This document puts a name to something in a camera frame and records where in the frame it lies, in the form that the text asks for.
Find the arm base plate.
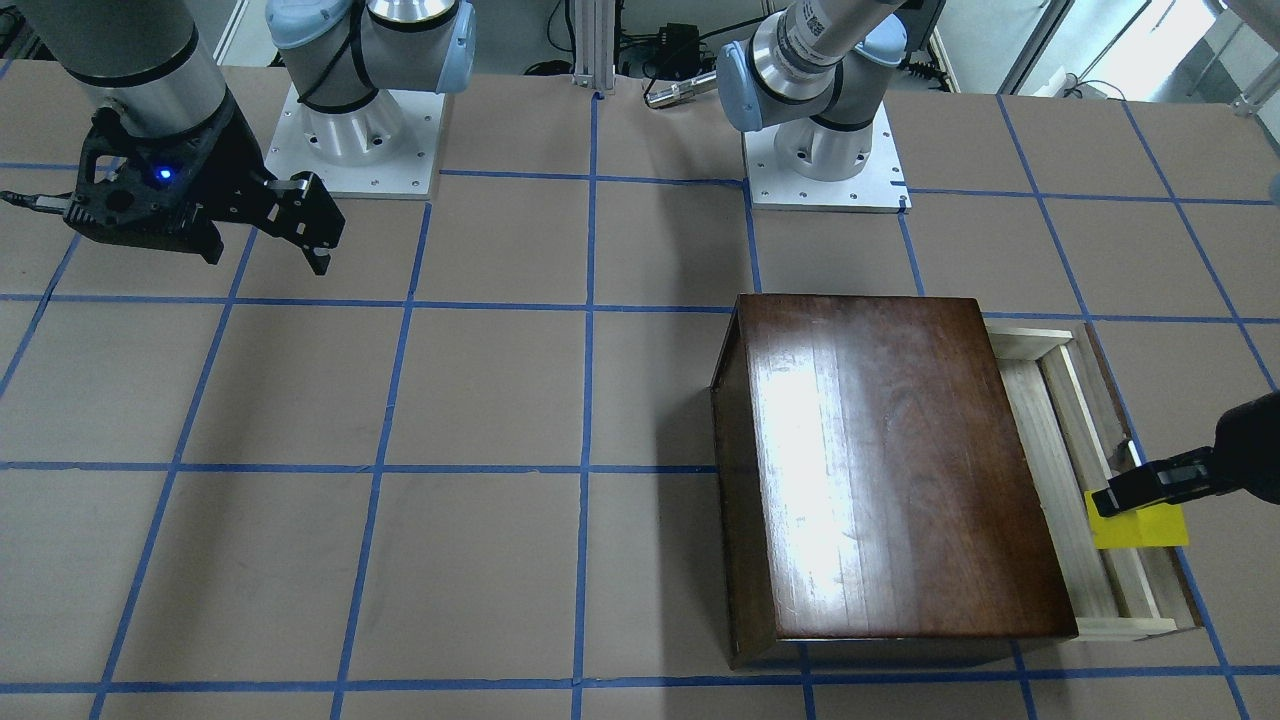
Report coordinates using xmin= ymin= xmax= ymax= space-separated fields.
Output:
xmin=265 ymin=87 xmax=451 ymax=201
xmin=742 ymin=104 xmax=913 ymax=213

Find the dark wooden drawer cabinet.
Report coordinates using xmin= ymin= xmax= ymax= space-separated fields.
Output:
xmin=710 ymin=293 xmax=1079 ymax=670

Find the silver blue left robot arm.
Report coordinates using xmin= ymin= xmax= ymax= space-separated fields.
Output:
xmin=716 ymin=1 xmax=1279 ymax=518

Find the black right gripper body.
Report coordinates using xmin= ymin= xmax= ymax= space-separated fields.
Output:
xmin=61 ymin=91 xmax=269 ymax=264

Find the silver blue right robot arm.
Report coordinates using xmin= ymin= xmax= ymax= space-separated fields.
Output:
xmin=3 ymin=1 xmax=477 ymax=275

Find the yellow block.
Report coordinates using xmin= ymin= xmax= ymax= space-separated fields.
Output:
xmin=1082 ymin=491 xmax=1190 ymax=550

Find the wooden drawer with handle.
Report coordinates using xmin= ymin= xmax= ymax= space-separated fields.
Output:
xmin=987 ymin=324 xmax=1203 ymax=641

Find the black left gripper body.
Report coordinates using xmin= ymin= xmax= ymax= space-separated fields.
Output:
xmin=1210 ymin=392 xmax=1279 ymax=501

